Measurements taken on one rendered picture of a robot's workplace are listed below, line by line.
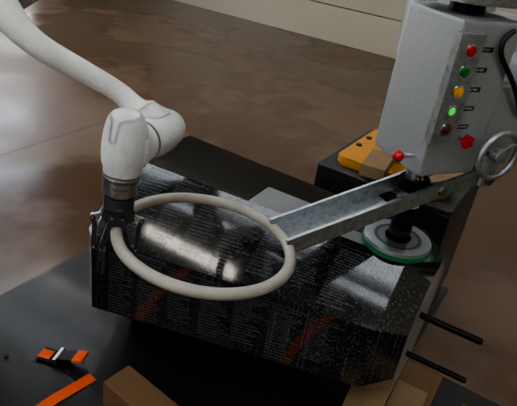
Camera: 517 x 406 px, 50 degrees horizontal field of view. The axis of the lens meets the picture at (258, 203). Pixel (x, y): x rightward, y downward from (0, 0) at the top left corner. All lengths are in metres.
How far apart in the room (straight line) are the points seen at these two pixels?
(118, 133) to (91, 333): 1.36
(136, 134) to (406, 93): 0.74
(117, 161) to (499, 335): 2.21
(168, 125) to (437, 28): 0.72
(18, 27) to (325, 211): 0.94
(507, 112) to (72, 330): 1.85
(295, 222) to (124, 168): 0.56
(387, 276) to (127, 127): 0.91
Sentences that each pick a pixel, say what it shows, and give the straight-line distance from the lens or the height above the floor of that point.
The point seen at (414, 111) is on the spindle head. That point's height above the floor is 1.26.
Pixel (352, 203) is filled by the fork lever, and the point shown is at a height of 0.94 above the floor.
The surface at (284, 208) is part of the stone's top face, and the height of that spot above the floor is 0.80.
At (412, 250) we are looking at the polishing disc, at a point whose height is 0.83.
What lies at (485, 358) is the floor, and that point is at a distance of 2.86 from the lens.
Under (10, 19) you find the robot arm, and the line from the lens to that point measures 1.46.
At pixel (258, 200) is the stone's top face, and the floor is 0.80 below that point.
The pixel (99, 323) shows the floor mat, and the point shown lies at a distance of 2.56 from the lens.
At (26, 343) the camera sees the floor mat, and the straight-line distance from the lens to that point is 2.50.
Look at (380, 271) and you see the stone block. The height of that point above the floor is 0.76.
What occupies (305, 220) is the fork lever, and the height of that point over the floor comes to 0.90.
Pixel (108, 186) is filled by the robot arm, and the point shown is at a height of 1.07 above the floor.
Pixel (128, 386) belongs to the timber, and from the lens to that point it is 2.14.
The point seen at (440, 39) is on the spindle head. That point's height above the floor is 1.46.
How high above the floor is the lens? 1.71
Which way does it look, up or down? 29 degrees down
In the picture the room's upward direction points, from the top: 9 degrees clockwise
